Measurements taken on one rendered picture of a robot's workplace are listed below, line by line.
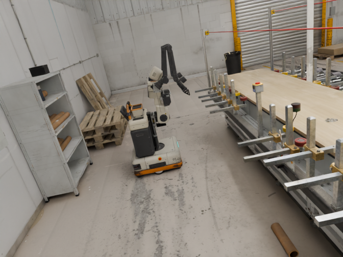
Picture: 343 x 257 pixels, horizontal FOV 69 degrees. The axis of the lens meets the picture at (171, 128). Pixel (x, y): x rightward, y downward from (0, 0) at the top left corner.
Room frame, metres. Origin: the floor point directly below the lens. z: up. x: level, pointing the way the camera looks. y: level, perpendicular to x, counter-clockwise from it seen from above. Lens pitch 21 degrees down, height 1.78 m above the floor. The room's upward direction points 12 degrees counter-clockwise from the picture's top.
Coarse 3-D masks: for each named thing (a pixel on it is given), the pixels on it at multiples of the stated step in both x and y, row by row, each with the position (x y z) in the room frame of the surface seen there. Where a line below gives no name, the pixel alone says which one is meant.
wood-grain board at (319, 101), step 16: (224, 80) 3.87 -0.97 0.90; (240, 80) 3.65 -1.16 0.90; (256, 80) 3.46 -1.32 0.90; (272, 80) 3.28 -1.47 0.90; (288, 80) 3.12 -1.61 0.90; (304, 80) 2.98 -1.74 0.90; (272, 96) 2.61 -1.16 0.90; (288, 96) 2.50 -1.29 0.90; (304, 96) 2.40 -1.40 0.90; (320, 96) 2.31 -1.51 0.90; (336, 96) 2.22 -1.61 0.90; (304, 112) 2.01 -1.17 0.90; (320, 112) 1.94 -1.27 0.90; (336, 112) 1.87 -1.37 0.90; (304, 128) 1.70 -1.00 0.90; (320, 128) 1.65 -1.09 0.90; (336, 128) 1.60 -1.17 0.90; (320, 144) 1.45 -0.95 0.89
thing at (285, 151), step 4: (284, 148) 1.54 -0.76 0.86; (288, 148) 1.53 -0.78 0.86; (300, 148) 1.51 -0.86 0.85; (264, 152) 1.54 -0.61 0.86; (268, 152) 1.53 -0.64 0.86; (272, 152) 1.52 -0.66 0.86; (276, 152) 1.51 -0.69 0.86; (280, 152) 1.52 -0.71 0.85; (284, 152) 1.52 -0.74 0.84; (288, 152) 1.52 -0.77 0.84; (248, 156) 1.54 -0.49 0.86; (252, 156) 1.53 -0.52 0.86; (256, 156) 1.52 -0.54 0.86; (260, 156) 1.51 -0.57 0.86; (264, 156) 1.51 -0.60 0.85; (268, 156) 1.51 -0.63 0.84; (272, 156) 1.51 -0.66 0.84; (244, 160) 1.51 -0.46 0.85; (248, 160) 1.51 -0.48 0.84; (252, 160) 1.51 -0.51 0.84
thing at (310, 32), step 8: (312, 0) 2.89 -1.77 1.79; (312, 8) 2.89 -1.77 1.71; (312, 16) 2.89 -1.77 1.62; (312, 24) 2.89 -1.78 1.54; (312, 32) 2.89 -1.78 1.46; (312, 40) 2.89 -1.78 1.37; (312, 48) 2.89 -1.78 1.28; (312, 56) 2.89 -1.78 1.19; (312, 64) 2.89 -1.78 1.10; (312, 72) 2.89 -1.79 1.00
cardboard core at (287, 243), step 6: (276, 222) 1.67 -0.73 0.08; (276, 228) 1.60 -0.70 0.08; (282, 228) 1.60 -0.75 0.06; (276, 234) 1.57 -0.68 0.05; (282, 234) 1.53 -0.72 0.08; (282, 240) 1.48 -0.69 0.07; (288, 240) 1.46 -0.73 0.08; (288, 246) 1.41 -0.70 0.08; (294, 246) 1.41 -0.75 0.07; (288, 252) 1.37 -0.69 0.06; (294, 252) 1.40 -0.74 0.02
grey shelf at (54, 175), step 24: (0, 96) 2.85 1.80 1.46; (24, 96) 2.86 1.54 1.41; (48, 96) 3.52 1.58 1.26; (24, 120) 2.86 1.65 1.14; (48, 120) 2.86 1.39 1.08; (72, 120) 3.75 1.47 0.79; (24, 144) 2.85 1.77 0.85; (48, 144) 2.86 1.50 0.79; (72, 144) 3.44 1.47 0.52; (48, 168) 2.86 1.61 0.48; (72, 168) 3.43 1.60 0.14; (48, 192) 2.86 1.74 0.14
